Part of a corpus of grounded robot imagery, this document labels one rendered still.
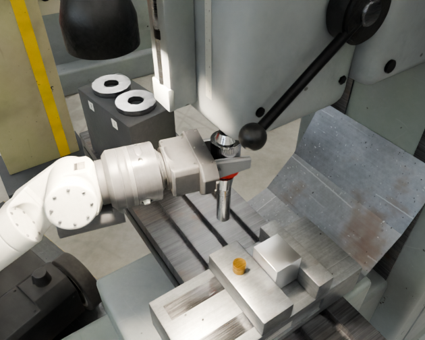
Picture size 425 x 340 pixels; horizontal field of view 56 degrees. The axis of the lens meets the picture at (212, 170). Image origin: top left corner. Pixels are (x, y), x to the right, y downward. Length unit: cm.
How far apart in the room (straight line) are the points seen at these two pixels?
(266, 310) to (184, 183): 23
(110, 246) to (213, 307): 144
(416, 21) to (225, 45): 25
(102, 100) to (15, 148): 161
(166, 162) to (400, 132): 51
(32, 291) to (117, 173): 77
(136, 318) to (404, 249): 61
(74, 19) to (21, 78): 196
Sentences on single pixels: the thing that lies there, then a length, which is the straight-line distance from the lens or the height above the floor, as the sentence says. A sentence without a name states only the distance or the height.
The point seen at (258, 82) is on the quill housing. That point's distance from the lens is 43.
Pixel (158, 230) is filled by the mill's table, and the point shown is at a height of 94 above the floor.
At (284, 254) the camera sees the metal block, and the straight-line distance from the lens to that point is 67.
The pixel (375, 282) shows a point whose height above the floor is 74.
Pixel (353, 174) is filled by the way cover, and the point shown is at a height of 101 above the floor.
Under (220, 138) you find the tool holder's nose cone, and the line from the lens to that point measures 59.
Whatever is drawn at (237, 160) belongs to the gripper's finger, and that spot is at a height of 122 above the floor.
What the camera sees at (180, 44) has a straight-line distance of 45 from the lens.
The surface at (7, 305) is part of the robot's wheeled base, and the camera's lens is 130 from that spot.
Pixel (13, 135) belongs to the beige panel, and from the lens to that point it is 249.
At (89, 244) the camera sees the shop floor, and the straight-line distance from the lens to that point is 213.
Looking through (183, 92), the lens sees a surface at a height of 136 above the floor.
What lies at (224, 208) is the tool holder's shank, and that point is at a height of 110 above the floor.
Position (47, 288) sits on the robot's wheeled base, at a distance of 126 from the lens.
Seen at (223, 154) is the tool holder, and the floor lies 123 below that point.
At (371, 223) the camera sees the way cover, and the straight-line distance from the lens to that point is 93.
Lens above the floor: 160
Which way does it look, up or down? 41 degrees down
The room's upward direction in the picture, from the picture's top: straight up
